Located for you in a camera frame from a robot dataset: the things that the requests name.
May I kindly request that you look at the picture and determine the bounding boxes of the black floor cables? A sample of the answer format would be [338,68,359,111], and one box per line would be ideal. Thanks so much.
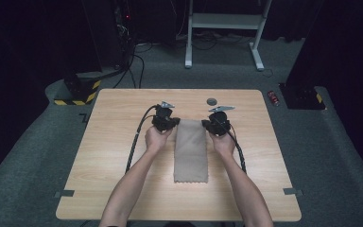
[112,42,154,90]

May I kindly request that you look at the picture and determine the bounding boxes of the person's right hand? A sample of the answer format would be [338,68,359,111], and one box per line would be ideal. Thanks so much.
[208,131,237,159]

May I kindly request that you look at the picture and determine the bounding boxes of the right hand-held gripper cable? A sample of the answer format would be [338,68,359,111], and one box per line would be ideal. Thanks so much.
[221,117,248,175]

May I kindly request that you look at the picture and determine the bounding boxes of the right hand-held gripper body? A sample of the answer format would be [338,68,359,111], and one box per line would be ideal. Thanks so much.
[208,105,236,137]

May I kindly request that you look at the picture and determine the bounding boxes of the dark computer tower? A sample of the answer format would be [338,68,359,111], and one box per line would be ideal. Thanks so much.
[112,0,137,69]

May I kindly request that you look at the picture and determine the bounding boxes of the white metal stand frame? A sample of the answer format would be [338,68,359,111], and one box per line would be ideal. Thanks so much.
[184,0,273,72]

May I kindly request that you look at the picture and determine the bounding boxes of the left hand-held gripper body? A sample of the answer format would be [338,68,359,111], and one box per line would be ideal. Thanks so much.
[152,100,176,133]

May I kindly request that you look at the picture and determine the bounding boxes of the grey-brown cloth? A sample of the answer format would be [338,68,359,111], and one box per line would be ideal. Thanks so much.
[173,118,210,184]

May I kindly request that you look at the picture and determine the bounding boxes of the left hand-held gripper cable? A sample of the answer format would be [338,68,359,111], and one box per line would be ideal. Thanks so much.
[125,104,159,175]

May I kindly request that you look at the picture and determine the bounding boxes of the hand-held gripper cable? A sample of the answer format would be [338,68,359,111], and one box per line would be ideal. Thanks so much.
[221,117,248,175]
[125,104,159,175]

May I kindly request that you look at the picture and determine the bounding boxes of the person's left hand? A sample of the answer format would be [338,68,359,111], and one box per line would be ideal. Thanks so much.
[144,125,174,154]

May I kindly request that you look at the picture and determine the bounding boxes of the grey tape strip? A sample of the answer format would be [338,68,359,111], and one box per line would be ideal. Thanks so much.
[54,189,76,199]
[283,187,304,196]

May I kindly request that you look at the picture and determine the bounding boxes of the red can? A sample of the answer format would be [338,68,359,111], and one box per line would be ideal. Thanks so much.
[267,90,281,108]

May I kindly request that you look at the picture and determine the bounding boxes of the black yellow striped stand base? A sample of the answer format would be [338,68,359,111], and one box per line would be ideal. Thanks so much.
[53,70,103,107]

